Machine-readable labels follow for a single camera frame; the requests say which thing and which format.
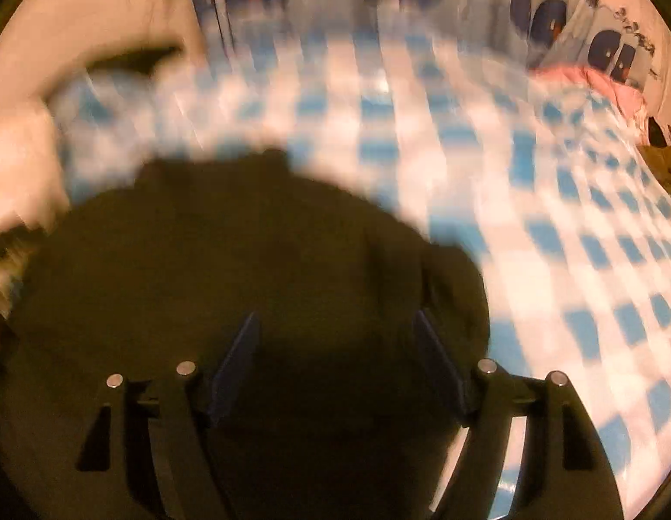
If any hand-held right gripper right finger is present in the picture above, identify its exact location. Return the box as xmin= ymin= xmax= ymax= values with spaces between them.
xmin=412 ymin=309 xmax=626 ymax=520

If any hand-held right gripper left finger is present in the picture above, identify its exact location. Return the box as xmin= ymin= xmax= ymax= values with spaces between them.
xmin=75 ymin=311 xmax=260 ymax=520

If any dark olive padded jacket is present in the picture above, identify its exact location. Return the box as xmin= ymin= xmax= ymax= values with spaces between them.
xmin=0 ymin=149 xmax=493 ymax=520

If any blue white checkered bed sheet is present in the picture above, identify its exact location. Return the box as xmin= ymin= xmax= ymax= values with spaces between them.
xmin=43 ymin=27 xmax=671 ymax=520

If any dark brown cloth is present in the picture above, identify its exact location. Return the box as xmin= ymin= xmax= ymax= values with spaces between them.
xmin=635 ymin=119 xmax=671 ymax=201

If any pink cloth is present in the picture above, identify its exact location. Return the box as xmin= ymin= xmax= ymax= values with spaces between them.
xmin=530 ymin=64 xmax=647 ymax=120

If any whale print bedding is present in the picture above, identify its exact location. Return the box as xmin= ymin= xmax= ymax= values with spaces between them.
xmin=191 ymin=0 xmax=666 ymax=88

